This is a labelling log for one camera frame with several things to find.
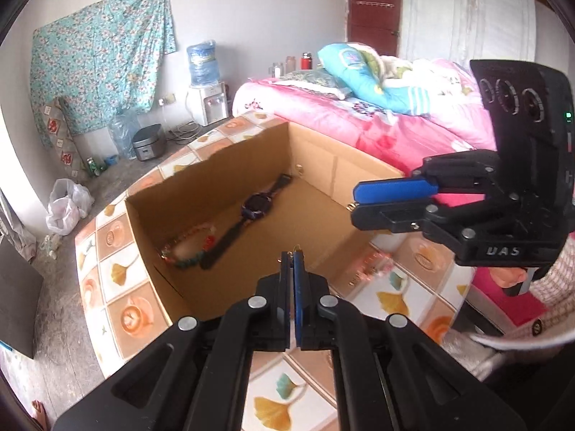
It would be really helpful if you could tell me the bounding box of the white water dispenser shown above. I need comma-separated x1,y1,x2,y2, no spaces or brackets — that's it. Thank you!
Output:
186,82,228,127

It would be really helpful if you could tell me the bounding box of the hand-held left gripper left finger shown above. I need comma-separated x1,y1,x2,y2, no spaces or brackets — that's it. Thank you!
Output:
54,251,295,431

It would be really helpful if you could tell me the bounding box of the person's right forearm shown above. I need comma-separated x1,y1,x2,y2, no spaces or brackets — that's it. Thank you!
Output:
537,233,575,324

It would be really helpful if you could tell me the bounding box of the pink strap purple watch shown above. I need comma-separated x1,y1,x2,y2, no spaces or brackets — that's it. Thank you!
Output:
200,174,294,271

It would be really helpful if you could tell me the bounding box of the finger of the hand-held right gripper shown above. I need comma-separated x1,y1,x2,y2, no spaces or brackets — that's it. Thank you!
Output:
350,195,562,267
353,150,517,204

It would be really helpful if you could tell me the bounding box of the lace trimmed patterned pillow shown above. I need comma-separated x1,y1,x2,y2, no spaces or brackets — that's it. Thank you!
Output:
281,69,353,99

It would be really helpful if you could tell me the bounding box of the clear plastic bottle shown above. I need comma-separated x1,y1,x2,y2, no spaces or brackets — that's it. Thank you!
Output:
109,110,141,158

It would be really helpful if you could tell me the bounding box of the white fluffy garment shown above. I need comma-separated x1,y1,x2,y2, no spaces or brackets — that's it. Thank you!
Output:
440,314,575,382

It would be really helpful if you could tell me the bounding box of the grey patterned cushion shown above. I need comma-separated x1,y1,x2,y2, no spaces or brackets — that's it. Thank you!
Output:
40,96,88,184

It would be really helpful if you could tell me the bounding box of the multicolour bead bracelet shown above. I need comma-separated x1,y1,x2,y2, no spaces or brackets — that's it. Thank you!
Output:
159,222,221,270

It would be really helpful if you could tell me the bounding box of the brown cardboard box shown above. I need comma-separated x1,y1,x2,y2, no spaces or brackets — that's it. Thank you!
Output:
126,122,405,326

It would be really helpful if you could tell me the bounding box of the black cabinet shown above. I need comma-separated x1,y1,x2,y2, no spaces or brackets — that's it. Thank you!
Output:
0,236,45,360

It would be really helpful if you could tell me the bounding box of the teal floral wall cloth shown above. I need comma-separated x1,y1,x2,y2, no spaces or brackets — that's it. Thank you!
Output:
31,0,177,136

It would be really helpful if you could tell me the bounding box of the silver rice cooker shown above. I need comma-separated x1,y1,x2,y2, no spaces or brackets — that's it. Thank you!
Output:
132,123,166,162

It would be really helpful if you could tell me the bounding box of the white wardrobe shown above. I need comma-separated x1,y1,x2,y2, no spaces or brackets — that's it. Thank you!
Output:
400,0,537,75

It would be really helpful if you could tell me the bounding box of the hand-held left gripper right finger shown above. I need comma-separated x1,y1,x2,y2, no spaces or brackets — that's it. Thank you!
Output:
293,254,526,431

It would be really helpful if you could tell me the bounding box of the white plastic bag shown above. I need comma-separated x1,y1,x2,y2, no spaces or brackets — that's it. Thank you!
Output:
46,179,95,236

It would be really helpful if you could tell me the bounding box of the ginkgo patterned tablecloth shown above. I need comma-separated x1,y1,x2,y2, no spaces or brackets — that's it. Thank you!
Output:
74,114,477,431

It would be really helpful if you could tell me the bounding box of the blue quilt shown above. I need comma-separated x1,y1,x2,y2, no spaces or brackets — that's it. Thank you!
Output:
317,42,432,115

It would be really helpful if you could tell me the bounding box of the dark red door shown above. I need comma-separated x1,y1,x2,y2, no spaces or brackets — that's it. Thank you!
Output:
345,0,402,57

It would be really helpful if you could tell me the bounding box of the peach bead bracelet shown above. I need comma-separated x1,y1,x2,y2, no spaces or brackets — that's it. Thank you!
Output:
348,251,396,290

